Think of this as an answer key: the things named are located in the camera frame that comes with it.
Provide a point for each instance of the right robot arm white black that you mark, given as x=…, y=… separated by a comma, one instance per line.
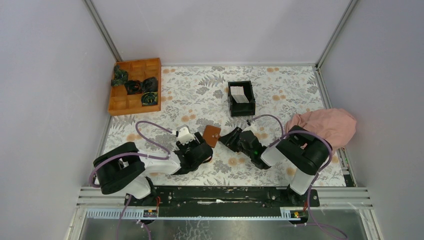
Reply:
x=307, y=151

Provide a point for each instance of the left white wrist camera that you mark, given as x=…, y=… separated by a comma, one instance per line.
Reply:
x=183, y=135

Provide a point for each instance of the floral patterned table mat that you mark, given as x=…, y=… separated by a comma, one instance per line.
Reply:
x=198, y=96

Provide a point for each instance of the orange wooden compartment tray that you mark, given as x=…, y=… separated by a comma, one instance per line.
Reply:
x=122, y=104

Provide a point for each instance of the pink crumpled cloth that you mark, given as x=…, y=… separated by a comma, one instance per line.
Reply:
x=335, y=125

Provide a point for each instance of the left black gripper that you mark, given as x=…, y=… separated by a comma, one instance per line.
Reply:
x=182, y=148

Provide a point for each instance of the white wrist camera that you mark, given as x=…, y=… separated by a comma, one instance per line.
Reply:
x=251, y=126
x=183, y=135

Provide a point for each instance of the black card box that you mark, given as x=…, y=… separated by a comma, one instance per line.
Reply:
x=241, y=110

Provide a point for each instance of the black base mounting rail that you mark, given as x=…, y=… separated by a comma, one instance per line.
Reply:
x=229, y=201

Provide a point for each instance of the black rolled sock right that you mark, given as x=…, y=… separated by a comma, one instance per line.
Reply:
x=150, y=85

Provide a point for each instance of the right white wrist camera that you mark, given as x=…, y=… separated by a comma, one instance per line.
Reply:
x=251, y=126

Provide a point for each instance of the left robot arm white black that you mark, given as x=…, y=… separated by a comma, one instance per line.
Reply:
x=125, y=169

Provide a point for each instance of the brown leather card holder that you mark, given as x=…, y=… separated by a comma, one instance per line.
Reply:
x=211, y=135

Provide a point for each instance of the stack of credit cards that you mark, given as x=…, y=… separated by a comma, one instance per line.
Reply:
x=238, y=93

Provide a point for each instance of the green black rolled sock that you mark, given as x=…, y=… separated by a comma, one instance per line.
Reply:
x=149, y=99

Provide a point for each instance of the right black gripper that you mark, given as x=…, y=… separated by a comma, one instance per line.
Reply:
x=229, y=139

